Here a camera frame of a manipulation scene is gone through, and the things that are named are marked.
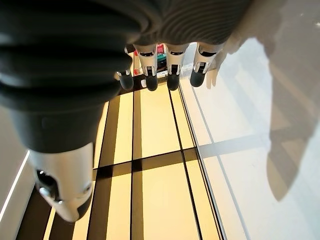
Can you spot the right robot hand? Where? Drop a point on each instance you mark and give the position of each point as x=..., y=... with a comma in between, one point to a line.
x=62, y=62

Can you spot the red and green box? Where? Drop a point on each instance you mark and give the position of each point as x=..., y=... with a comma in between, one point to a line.
x=161, y=55

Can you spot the yellow wooden cabinet front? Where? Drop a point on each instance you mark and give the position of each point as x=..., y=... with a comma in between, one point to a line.
x=155, y=190

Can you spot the white glossy cabinet front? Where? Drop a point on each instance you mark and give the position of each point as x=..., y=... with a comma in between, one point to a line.
x=250, y=180

